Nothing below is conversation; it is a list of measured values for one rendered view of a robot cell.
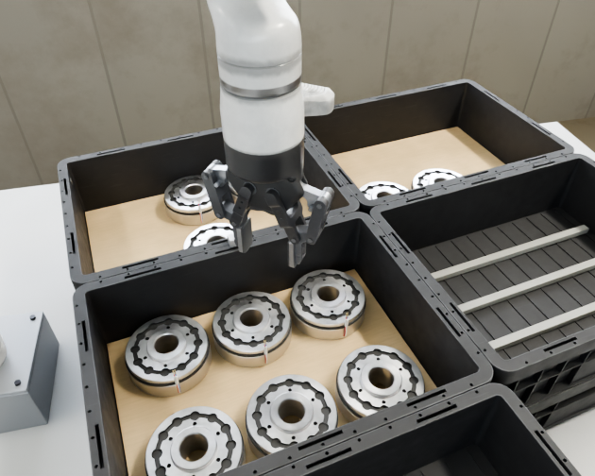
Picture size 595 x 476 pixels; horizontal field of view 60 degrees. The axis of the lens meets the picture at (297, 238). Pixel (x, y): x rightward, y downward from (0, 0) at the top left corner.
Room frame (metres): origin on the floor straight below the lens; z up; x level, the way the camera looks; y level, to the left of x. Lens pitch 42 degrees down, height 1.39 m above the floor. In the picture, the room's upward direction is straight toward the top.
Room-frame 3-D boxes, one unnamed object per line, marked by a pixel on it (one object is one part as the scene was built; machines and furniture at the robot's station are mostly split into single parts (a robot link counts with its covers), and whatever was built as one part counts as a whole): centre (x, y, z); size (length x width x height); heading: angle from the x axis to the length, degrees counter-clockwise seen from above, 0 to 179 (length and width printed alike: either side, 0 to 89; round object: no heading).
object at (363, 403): (0.34, -0.10, 0.86); 0.10 x 0.10 x 0.01
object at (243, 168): (0.42, 0.03, 1.10); 0.08 x 0.08 x 0.09
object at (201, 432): (0.26, 0.11, 0.86); 0.05 x 0.05 x 0.01
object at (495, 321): (0.52, -0.34, 0.87); 0.40 x 0.30 x 0.11; 112
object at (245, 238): (0.43, 0.06, 1.01); 0.02 x 0.01 x 0.04; 157
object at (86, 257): (0.64, 0.15, 0.87); 0.40 x 0.30 x 0.11; 112
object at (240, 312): (0.43, 0.06, 0.86); 0.05 x 0.05 x 0.01
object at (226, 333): (0.43, 0.06, 0.86); 0.10 x 0.10 x 0.01
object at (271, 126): (0.44, 0.02, 1.17); 0.11 x 0.09 x 0.06; 157
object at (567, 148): (0.79, -0.22, 0.92); 0.40 x 0.30 x 0.02; 112
